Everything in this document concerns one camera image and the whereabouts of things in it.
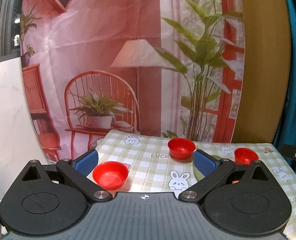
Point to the red bowl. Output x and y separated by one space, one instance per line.
110 175
244 156
181 148

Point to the red bowl right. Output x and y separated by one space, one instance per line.
244 156

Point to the white marble board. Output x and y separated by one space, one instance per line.
18 140

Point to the green checked bunny tablecloth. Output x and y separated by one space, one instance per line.
149 164

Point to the printed room scene backdrop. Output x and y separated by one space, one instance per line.
161 68

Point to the red bowl left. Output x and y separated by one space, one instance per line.
110 175

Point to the red bowl back centre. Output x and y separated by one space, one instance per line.
181 148

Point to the wooden panel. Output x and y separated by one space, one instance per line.
266 71

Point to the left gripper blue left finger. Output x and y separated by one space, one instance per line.
75 174

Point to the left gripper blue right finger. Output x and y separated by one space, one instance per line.
215 173

